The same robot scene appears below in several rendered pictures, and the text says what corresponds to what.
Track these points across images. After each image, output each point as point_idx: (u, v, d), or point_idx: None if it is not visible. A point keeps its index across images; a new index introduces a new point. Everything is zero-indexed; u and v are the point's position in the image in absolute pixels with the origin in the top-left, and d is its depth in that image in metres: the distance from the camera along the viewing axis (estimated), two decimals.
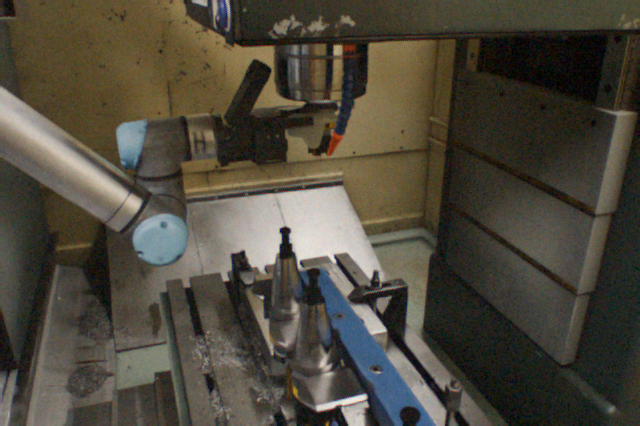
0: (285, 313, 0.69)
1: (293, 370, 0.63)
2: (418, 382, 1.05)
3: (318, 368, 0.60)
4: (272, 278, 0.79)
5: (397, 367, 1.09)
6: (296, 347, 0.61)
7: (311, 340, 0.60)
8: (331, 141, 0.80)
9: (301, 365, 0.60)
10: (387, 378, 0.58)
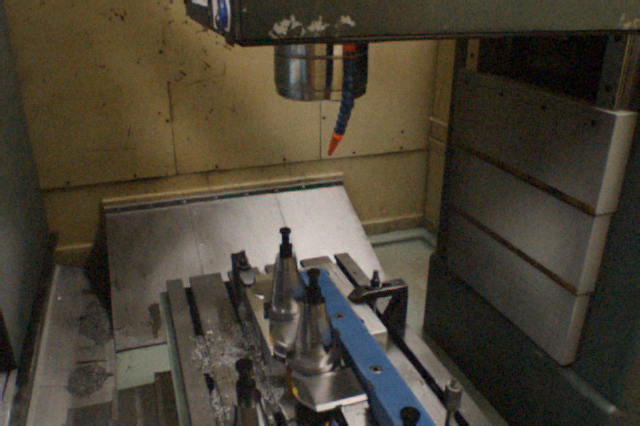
0: (285, 313, 0.69)
1: (293, 370, 0.63)
2: (418, 382, 1.05)
3: (318, 368, 0.60)
4: (272, 278, 0.79)
5: (397, 367, 1.09)
6: (296, 347, 0.61)
7: (311, 340, 0.60)
8: (331, 141, 0.80)
9: (301, 365, 0.60)
10: (387, 378, 0.58)
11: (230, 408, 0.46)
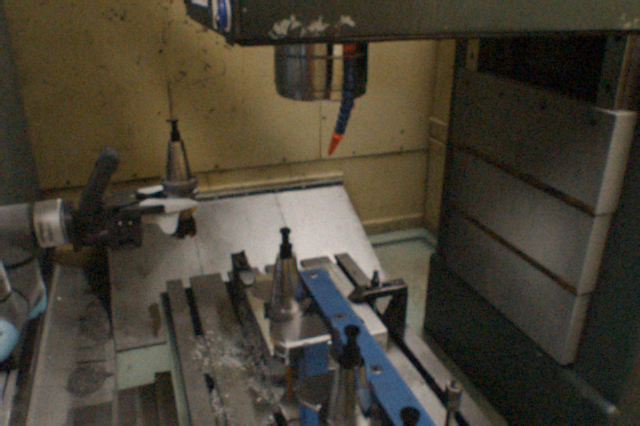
0: (285, 313, 0.69)
1: None
2: (418, 382, 1.05)
3: (178, 185, 0.91)
4: (272, 278, 0.79)
5: (397, 367, 1.09)
6: (166, 174, 0.92)
7: (173, 167, 0.91)
8: (331, 141, 0.80)
9: (167, 184, 0.91)
10: (387, 378, 0.58)
11: (336, 371, 0.50)
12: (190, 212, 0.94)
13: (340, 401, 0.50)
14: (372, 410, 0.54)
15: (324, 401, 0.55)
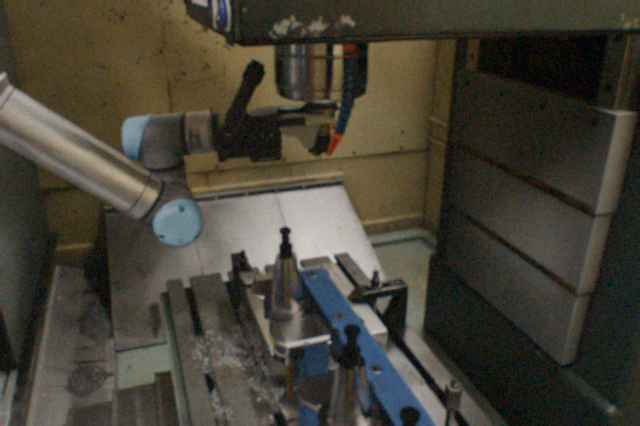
0: (285, 313, 0.69)
1: None
2: (418, 382, 1.05)
3: None
4: (272, 278, 0.79)
5: (397, 367, 1.09)
6: None
7: None
8: (331, 141, 0.80)
9: None
10: (387, 378, 0.58)
11: (336, 371, 0.50)
12: (328, 128, 0.95)
13: (340, 401, 0.50)
14: (372, 410, 0.54)
15: (324, 401, 0.55)
